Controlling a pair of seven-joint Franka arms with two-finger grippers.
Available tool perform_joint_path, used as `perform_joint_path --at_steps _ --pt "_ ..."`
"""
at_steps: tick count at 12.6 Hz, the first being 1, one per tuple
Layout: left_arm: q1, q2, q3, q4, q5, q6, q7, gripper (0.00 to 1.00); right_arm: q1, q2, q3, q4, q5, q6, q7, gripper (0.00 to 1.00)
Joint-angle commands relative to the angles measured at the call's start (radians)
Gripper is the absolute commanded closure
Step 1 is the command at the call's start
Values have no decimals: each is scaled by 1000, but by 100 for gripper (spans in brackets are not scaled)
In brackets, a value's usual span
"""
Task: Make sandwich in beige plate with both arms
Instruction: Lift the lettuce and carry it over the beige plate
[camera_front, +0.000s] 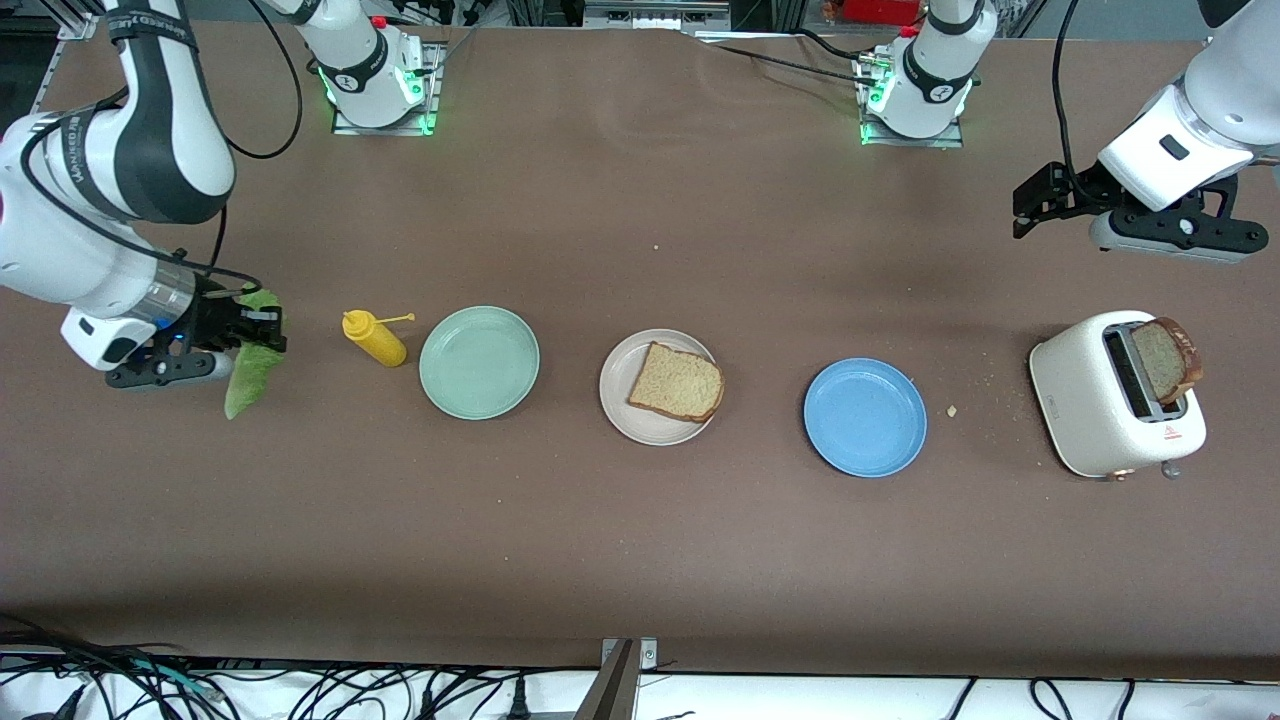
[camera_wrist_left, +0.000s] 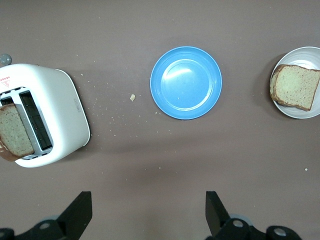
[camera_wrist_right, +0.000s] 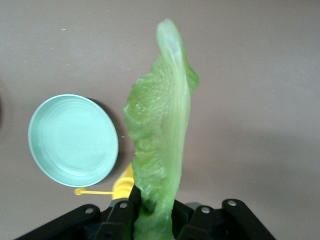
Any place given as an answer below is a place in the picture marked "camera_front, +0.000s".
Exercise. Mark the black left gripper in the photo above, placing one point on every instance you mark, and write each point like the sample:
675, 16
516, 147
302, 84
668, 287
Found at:
1075, 192

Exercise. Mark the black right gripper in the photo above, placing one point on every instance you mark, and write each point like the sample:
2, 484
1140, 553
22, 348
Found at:
213, 314

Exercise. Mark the green lettuce leaf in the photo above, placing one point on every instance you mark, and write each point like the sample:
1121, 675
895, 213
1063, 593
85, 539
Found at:
248, 380

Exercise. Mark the yellow mustard squeeze bottle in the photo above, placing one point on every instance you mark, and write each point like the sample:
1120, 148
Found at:
378, 345

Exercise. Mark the dark crust bread slice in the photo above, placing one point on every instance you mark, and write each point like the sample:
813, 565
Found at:
1165, 360

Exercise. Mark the light crust bread slice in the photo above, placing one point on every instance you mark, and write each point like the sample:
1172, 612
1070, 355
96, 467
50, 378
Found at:
675, 382

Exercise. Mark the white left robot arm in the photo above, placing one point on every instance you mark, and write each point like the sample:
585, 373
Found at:
935, 70

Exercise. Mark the green round plate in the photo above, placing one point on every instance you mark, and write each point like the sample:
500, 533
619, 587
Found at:
480, 362

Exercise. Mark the blue round plate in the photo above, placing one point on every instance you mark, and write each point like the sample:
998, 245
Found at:
865, 417

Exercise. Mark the beige round plate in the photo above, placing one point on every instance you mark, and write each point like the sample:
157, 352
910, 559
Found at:
618, 385

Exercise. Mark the white two-slot toaster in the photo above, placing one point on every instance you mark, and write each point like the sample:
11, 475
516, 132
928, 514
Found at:
1080, 400

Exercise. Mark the red box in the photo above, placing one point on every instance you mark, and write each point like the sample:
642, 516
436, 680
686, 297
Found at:
880, 10

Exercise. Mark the black power plug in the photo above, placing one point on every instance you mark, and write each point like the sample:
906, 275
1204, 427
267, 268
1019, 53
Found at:
519, 705

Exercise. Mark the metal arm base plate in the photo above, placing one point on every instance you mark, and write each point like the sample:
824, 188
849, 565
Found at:
900, 143
432, 100

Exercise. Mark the metal table edge bracket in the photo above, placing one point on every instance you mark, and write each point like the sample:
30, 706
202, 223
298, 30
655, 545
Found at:
620, 690

